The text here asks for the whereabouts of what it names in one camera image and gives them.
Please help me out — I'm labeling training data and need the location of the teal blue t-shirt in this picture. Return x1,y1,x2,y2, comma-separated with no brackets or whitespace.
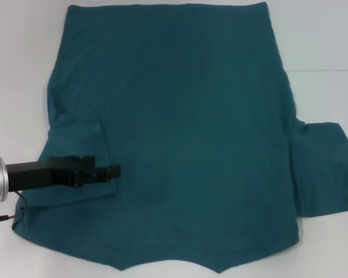
12,1,348,258

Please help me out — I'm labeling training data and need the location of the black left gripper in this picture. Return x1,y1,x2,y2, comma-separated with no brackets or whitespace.
5,155,122,192

